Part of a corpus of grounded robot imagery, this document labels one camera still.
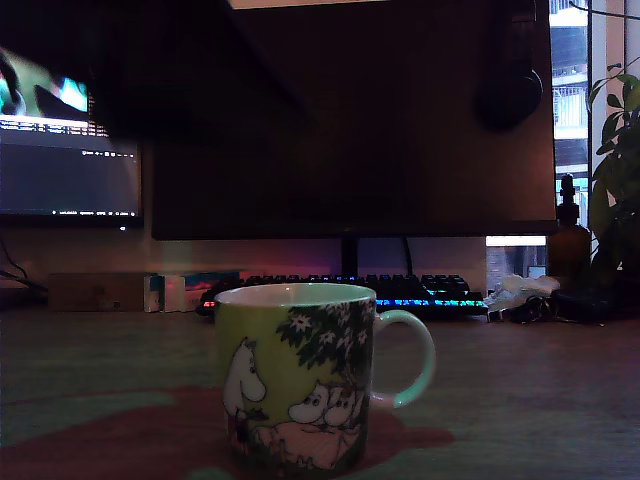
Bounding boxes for brown glass pump bottle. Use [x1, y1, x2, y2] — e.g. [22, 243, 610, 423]
[548, 173, 592, 289]

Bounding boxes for brown cardboard box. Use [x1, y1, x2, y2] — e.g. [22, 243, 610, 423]
[47, 272, 147, 313]

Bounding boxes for green cartoon print mug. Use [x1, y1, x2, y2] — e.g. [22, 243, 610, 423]
[213, 282, 437, 480]

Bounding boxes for crumpled white tissue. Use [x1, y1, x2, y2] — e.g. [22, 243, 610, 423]
[483, 273, 562, 311]

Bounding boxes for black backlit keyboard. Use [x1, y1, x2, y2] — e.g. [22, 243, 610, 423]
[194, 273, 490, 320]

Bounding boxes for lit computer monitor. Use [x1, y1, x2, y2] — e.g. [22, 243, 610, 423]
[0, 42, 145, 229]

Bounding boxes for large dark computer monitor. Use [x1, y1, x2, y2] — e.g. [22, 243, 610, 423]
[151, 0, 559, 241]

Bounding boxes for black pouch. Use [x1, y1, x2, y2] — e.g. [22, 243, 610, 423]
[549, 287, 621, 324]

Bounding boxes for black monitor stand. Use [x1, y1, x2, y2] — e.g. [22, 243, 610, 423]
[341, 237, 360, 278]

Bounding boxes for black headphones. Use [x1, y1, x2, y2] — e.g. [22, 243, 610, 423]
[473, 0, 545, 134]

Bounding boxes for blue and white carton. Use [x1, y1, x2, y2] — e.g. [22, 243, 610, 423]
[162, 274, 187, 314]
[143, 273, 166, 314]
[183, 271, 242, 312]

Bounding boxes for black desk cable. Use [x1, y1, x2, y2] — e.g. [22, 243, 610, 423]
[0, 234, 29, 281]
[0, 268, 50, 296]

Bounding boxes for green houseplant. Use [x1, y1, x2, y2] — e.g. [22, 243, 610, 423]
[587, 62, 640, 281]

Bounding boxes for dark key bunch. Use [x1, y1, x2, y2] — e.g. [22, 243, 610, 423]
[487, 294, 557, 325]

